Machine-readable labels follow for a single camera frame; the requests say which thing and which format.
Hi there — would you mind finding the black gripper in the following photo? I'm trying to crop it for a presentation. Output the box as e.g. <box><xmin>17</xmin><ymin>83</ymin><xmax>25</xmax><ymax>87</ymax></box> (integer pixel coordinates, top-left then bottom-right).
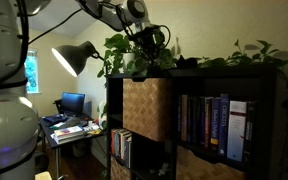
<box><xmin>134</xmin><ymin>25</ymin><xmax>168</xmax><ymax>57</ymax></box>

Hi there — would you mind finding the black object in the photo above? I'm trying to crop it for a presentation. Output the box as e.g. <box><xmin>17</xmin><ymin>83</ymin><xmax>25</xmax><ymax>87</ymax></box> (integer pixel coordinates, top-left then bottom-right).
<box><xmin>176</xmin><ymin>55</ymin><xmax>199</xmax><ymax>70</ymax></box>

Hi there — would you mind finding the woven bamboo storage box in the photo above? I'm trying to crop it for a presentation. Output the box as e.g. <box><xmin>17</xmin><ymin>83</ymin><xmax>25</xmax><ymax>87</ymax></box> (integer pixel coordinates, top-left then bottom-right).
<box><xmin>176</xmin><ymin>145</ymin><xmax>248</xmax><ymax>180</ymax></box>
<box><xmin>109</xmin><ymin>156</ymin><xmax>132</xmax><ymax>180</ymax></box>
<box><xmin>122</xmin><ymin>78</ymin><xmax>174</xmax><ymax>143</ymax></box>

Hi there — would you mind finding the white plant pot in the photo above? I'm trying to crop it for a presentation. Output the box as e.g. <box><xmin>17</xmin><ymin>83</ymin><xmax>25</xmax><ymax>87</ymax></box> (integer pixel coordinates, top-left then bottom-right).
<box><xmin>122</xmin><ymin>52</ymin><xmax>136</xmax><ymax>72</ymax></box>

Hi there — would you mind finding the green pothos plant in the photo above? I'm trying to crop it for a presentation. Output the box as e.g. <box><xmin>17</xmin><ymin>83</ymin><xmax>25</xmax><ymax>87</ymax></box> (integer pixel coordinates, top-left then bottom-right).
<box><xmin>95</xmin><ymin>27</ymin><xmax>288</xmax><ymax>178</ymax></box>

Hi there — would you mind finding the tan book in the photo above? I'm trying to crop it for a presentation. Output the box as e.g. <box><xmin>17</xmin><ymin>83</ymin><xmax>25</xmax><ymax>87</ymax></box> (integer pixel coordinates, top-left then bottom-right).
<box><xmin>180</xmin><ymin>94</ymin><xmax>189</xmax><ymax>142</ymax></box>

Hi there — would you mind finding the dark book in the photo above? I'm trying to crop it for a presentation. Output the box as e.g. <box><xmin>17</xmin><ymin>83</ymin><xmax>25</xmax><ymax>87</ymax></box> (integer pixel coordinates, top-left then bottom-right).
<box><xmin>195</xmin><ymin>97</ymin><xmax>206</xmax><ymax>147</ymax></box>
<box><xmin>187</xmin><ymin>96</ymin><xmax>197</xmax><ymax>144</ymax></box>
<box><xmin>122</xmin><ymin>132</ymin><xmax>129</xmax><ymax>164</ymax></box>

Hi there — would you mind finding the grey desk lamp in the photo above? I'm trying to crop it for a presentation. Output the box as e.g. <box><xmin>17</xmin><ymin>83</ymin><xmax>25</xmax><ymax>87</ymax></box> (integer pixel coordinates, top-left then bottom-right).
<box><xmin>51</xmin><ymin>40</ymin><xmax>105</xmax><ymax>78</ymax></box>

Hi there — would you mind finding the reddish brown book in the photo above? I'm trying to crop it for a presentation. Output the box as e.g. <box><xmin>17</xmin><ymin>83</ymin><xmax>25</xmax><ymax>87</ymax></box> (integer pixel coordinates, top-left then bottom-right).
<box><xmin>203</xmin><ymin>97</ymin><xmax>213</xmax><ymax>148</ymax></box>

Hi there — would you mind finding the blue Modern Digital textbook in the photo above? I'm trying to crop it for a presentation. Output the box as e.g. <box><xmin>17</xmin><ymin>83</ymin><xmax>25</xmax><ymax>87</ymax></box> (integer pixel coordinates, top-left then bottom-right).
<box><xmin>210</xmin><ymin>97</ymin><xmax>221</xmax><ymax>152</ymax></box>

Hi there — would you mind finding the blue Circuits textbook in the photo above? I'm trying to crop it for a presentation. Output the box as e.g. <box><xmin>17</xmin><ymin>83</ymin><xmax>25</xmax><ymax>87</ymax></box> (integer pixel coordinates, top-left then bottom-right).
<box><xmin>218</xmin><ymin>93</ymin><xmax>231</xmax><ymax>157</ymax></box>

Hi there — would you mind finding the black laptop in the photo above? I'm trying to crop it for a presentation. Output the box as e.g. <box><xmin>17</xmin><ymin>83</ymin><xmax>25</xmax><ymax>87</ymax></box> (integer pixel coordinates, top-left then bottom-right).
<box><xmin>60</xmin><ymin>92</ymin><xmax>86</xmax><ymax>118</ymax></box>

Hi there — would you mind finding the blue book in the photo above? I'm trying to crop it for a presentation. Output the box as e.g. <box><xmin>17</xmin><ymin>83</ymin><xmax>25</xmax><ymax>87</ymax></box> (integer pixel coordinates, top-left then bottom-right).
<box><xmin>125</xmin><ymin>134</ymin><xmax>133</xmax><ymax>169</ymax></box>
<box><xmin>114</xmin><ymin>129</ymin><xmax>120</xmax><ymax>158</ymax></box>

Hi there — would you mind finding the small colourful box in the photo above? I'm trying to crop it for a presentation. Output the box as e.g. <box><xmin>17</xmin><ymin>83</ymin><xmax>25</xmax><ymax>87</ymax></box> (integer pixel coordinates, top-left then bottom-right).
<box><xmin>83</xmin><ymin>122</ymin><xmax>102</xmax><ymax>135</ymax></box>

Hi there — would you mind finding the red book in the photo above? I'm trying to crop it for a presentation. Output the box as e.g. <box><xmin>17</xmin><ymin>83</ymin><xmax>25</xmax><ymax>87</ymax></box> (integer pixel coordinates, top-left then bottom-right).
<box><xmin>110</xmin><ymin>129</ymin><xmax>116</xmax><ymax>155</ymax></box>

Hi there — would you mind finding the white book maroon band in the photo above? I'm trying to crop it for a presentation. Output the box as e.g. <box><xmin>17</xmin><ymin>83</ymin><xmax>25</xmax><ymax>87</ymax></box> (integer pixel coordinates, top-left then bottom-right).
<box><xmin>226</xmin><ymin>100</ymin><xmax>248</xmax><ymax>163</ymax></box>

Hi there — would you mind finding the colourful cover book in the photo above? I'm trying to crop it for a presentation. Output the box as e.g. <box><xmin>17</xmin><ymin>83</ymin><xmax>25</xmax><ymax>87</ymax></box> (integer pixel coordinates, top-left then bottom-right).
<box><xmin>53</xmin><ymin>125</ymin><xmax>85</xmax><ymax>138</ymax></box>

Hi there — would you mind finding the dark blue cloth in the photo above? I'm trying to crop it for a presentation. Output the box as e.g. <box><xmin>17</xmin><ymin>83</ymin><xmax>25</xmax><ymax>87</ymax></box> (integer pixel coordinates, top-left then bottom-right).
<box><xmin>43</xmin><ymin>113</ymin><xmax>69</xmax><ymax>125</ymax></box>

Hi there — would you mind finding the black book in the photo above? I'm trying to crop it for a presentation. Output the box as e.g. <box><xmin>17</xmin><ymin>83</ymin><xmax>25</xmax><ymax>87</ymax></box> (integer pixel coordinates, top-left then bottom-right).
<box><xmin>243</xmin><ymin>100</ymin><xmax>260</xmax><ymax>165</ymax></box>

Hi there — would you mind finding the thick white book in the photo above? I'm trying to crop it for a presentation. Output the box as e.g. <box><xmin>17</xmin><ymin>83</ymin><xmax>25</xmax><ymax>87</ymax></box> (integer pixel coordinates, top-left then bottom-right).
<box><xmin>53</xmin><ymin>132</ymin><xmax>86</xmax><ymax>145</ymax></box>

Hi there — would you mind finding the white framed window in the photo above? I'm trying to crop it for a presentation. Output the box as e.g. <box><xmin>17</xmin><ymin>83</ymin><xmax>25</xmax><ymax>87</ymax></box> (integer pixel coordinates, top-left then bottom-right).
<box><xmin>24</xmin><ymin>49</ymin><xmax>39</xmax><ymax>94</ymax></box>

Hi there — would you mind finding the black cube bookshelf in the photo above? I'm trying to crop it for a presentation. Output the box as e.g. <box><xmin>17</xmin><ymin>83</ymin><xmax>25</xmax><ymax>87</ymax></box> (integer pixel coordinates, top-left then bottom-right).
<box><xmin>105</xmin><ymin>63</ymin><xmax>280</xmax><ymax>180</ymax></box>

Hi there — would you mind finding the dark desk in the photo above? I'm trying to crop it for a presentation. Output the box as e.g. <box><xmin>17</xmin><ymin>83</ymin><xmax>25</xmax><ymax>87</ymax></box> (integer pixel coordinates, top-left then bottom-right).
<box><xmin>38</xmin><ymin>114</ymin><xmax>108</xmax><ymax>180</ymax></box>

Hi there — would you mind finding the cream block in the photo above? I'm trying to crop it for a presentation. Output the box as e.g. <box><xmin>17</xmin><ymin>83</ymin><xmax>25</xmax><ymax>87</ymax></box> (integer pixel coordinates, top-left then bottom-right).
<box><xmin>33</xmin><ymin>171</ymin><xmax>53</xmax><ymax>180</ymax></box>

